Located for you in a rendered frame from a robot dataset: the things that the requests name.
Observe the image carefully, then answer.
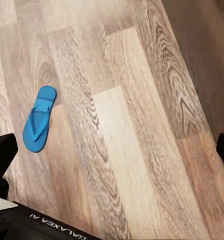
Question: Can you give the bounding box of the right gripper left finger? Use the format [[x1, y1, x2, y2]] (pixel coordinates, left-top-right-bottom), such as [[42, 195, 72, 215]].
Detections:
[[0, 133, 18, 180]]

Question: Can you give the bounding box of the sandal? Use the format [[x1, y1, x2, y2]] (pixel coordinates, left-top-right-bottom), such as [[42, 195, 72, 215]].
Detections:
[[22, 85, 56, 153]]

